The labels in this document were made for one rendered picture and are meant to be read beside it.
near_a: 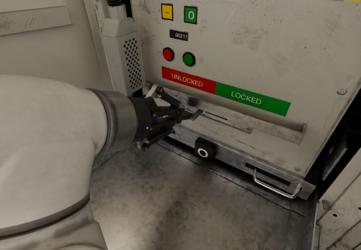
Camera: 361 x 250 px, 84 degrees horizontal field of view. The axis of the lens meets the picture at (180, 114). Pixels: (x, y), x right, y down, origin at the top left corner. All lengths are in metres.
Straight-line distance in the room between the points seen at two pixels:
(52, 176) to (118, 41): 0.33
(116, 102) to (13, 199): 0.14
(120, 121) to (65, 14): 0.39
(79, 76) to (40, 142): 0.47
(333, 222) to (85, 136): 0.53
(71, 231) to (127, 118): 0.13
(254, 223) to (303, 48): 0.38
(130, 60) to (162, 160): 0.30
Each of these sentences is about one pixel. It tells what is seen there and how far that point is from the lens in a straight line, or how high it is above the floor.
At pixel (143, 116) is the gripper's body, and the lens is 0.31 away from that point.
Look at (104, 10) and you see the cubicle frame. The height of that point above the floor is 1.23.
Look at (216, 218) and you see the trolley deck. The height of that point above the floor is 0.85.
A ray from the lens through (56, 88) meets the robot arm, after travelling 0.22.
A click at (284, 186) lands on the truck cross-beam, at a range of 0.59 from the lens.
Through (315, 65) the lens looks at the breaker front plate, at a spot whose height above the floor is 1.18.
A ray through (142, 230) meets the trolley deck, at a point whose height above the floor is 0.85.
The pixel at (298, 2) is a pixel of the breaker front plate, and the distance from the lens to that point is 0.40.
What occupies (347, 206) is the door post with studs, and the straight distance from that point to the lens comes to 0.54.
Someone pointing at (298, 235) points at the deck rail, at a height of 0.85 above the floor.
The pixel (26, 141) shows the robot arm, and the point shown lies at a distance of 0.19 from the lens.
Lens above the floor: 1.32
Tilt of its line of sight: 37 degrees down
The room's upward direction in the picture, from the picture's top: straight up
